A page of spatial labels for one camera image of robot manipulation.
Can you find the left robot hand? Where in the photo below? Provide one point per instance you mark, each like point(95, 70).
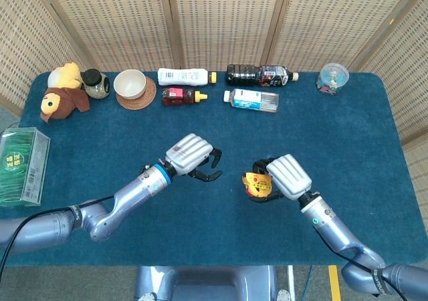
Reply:
point(189, 154)

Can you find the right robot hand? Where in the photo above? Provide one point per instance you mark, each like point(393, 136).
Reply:
point(289, 177)

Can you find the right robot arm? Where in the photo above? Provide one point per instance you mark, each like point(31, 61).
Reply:
point(329, 224)

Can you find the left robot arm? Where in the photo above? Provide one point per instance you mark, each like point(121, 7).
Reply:
point(133, 197)

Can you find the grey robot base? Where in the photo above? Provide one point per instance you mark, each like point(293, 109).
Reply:
point(207, 284)

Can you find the blue table cloth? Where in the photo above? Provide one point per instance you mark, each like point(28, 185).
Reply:
point(200, 120)

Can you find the bear-shaped honey bottle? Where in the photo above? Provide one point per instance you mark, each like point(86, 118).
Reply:
point(177, 97)

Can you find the woven round coaster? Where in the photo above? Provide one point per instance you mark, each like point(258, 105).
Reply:
point(148, 97)

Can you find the white bottle with yellow cap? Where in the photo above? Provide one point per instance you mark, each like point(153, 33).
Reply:
point(182, 77)

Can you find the clear water bottle blue label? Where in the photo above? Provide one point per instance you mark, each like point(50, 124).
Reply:
point(250, 99)

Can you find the white bowl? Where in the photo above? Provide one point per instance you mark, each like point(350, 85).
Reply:
point(129, 83)

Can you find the dark drink bottle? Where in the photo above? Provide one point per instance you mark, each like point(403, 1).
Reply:
point(244, 75)

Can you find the clear jar of binder clips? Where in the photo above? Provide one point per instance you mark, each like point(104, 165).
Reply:
point(332, 78)

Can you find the glass jar with black lid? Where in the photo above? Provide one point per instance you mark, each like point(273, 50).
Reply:
point(97, 87)

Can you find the yellow and brown plush toy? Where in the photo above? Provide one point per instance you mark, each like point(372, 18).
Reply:
point(65, 103)

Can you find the wicker folding screen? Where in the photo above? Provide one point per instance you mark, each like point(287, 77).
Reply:
point(227, 20)

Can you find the clear box of green packets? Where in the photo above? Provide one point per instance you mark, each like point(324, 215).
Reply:
point(20, 167)

